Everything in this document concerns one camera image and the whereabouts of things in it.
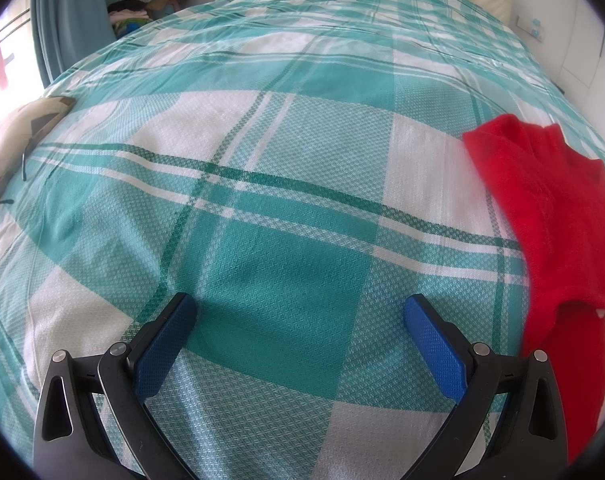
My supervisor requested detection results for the blue curtain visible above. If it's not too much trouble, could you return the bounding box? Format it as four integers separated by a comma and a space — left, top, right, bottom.
30, 0, 117, 88

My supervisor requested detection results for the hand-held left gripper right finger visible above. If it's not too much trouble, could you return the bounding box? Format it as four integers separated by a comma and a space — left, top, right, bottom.
403, 294, 568, 480

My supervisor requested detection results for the teal plaid bed blanket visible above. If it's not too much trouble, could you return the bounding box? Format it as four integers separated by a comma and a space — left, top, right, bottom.
0, 0, 605, 480

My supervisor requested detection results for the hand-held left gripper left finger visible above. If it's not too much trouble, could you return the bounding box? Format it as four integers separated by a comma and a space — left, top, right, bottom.
32, 292, 199, 480

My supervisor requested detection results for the beige patterned cushion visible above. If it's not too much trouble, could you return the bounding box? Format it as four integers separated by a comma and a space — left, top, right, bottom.
0, 95, 77, 216

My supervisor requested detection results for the red sweater with white rabbit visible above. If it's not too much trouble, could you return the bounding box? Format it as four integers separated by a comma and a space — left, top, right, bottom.
461, 114, 605, 466

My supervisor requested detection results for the wall socket with blue covers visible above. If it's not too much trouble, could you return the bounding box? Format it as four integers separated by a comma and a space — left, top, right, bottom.
515, 16, 546, 40

